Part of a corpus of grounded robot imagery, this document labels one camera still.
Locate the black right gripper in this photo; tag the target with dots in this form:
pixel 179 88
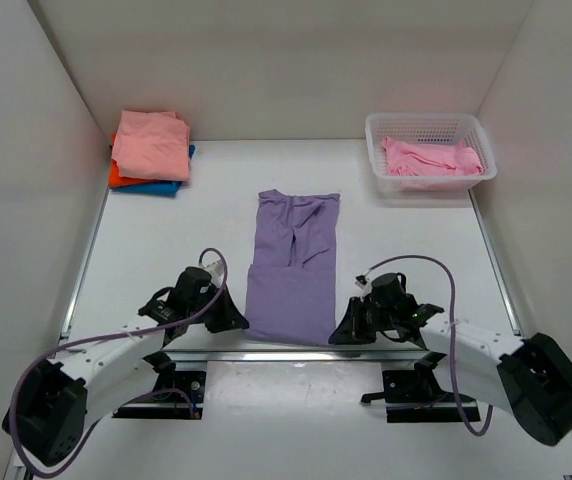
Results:
pixel 351 329

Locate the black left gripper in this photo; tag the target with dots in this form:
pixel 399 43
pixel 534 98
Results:
pixel 230 316

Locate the purple t-shirt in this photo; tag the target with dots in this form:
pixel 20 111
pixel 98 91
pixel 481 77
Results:
pixel 291 283

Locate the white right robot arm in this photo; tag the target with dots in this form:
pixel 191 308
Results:
pixel 531 378

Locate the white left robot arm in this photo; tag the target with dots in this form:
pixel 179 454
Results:
pixel 57 402

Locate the blue folded t-shirt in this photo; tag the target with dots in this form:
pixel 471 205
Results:
pixel 162 188

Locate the orange folded t-shirt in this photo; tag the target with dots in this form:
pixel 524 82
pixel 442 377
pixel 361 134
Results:
pixel 115 180

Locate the pink t-shirt in basket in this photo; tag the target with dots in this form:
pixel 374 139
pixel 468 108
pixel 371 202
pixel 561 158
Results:
pixel 430 160

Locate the salmon pink folded t-shirt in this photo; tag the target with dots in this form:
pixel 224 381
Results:
pixel 152 146

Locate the white plastic basket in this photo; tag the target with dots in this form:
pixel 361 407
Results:
pixel 427 129

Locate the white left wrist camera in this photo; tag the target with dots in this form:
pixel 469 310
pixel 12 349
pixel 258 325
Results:
pixel 216 270

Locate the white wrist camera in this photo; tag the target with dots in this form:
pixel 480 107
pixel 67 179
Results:
pixel 365 285
pixel 216 270

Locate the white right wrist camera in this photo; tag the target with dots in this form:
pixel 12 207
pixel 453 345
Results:
pixel 365 285

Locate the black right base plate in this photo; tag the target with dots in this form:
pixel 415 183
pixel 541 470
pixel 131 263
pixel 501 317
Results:
pixel 410 397

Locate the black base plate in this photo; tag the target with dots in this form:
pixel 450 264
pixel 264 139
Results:
pixel 410 397
pixel 176 395

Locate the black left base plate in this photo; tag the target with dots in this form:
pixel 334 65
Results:
pixel 176 395

